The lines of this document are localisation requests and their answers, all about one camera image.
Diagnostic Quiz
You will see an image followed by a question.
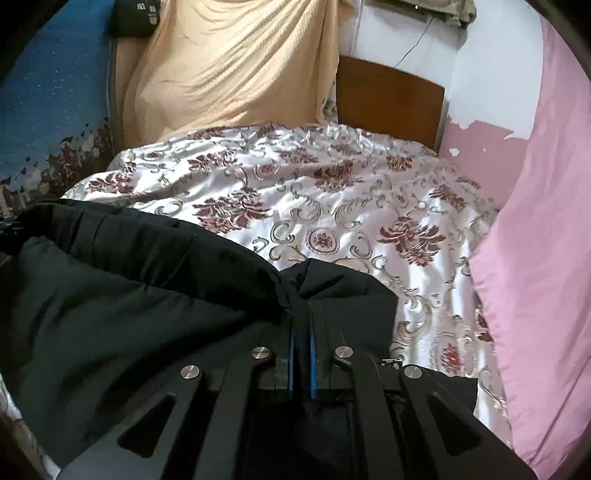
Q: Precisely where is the blue printed fabric wardrobe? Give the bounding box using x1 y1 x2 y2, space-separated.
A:
0 0 117 219

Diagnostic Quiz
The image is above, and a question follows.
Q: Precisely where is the beige hanging cloth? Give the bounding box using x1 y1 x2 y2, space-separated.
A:
122 0 341 147

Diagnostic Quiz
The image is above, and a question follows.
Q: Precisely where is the black jacket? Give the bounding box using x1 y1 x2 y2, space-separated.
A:
0 198 479 480

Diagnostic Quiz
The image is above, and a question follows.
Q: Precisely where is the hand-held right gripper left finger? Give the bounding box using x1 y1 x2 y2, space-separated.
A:
58 318 302 480

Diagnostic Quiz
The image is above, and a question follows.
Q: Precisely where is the thin wall cable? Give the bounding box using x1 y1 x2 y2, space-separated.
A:
396 14 435 71

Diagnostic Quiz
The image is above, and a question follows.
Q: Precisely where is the floral satin bedspread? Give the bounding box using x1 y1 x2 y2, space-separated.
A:
0 122 514 480

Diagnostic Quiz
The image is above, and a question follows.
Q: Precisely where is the black hanging bag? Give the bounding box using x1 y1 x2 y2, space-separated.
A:
113 0 163 38

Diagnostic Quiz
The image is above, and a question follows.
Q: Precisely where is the pink curtain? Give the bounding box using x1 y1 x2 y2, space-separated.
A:
468 18 591 480

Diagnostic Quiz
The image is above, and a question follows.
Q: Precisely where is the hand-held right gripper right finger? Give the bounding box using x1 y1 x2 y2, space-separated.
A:
307 318 537 480

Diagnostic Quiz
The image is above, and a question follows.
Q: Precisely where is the grey-green cloth pile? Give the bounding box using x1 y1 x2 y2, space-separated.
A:
369 0 477 29

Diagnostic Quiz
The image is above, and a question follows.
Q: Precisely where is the wooden headboard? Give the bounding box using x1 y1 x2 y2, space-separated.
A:
337 55 447 151

